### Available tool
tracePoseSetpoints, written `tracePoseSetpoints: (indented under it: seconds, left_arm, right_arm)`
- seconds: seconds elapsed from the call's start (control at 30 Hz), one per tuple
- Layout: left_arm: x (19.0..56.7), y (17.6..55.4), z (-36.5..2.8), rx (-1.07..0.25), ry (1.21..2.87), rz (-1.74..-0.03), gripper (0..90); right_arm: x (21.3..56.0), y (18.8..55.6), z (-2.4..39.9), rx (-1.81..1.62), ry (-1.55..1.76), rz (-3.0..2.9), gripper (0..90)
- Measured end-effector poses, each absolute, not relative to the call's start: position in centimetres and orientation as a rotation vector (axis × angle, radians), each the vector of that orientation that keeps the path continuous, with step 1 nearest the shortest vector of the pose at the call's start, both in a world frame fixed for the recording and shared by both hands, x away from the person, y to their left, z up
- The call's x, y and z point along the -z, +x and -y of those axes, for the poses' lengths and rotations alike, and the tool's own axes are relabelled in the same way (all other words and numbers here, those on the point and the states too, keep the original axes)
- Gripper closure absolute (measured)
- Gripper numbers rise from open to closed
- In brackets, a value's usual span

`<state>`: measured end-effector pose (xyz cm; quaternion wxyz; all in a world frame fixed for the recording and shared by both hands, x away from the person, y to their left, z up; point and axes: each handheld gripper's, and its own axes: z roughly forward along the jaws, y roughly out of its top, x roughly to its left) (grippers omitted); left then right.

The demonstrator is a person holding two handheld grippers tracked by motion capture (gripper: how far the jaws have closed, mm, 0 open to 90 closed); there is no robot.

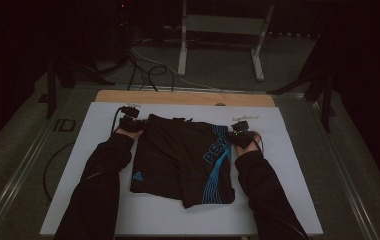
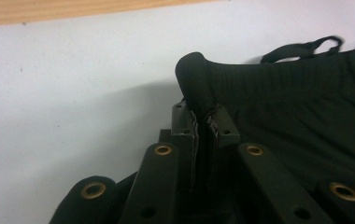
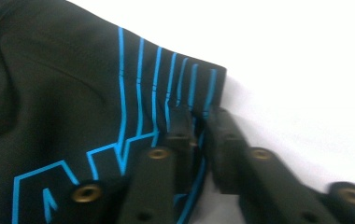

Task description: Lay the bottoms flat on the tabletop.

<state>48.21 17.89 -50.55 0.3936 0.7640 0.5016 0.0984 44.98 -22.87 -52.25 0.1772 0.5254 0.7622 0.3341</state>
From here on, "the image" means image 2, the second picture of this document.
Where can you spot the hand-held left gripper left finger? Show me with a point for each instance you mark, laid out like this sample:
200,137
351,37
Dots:
183,130

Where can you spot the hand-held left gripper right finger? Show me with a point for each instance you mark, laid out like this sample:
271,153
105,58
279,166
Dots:
225,127

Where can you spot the black garment blue striped band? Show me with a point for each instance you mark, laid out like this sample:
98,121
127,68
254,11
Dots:
291,102

